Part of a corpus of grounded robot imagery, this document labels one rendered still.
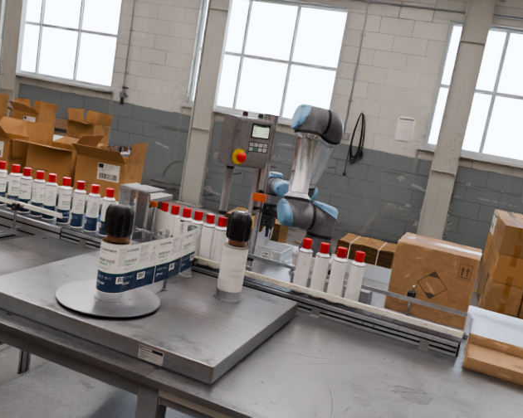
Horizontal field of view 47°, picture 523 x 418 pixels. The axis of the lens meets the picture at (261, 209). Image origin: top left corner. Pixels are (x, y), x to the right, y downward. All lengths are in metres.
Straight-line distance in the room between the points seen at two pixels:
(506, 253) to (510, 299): 0.40
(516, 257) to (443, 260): 3.14
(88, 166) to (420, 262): 2.34
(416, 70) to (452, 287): 5.51
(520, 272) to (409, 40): 3.40
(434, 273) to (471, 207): 5.33
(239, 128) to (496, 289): 3.63
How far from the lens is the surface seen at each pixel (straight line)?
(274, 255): 2.79
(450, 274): 2.33
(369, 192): 7.70
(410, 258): 2.34
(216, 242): 2.32
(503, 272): 5.46
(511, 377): 2.07
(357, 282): 2.17
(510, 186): 7.64
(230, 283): 1.99
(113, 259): 1.81
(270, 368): 1.72
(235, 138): 2.27
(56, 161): 4.18
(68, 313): 1.78
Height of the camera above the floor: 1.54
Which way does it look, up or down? 10 degrees down
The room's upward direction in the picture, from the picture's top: 10 degrees clockwise
